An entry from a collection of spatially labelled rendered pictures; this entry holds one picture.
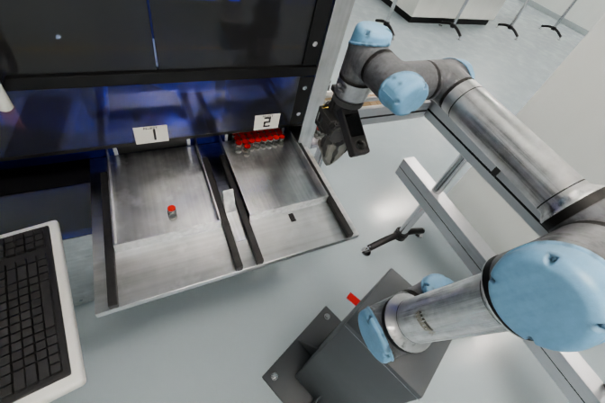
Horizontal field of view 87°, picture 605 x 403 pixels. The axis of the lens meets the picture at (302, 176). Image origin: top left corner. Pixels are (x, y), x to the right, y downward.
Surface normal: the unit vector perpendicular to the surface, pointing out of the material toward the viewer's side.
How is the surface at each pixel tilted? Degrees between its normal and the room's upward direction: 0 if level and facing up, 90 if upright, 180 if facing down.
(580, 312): 83
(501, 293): 83
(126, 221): 0
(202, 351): 0
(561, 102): 90
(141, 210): 0
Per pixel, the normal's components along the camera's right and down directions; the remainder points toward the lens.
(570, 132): -0.89, 0.18
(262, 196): 0.21, -0.66
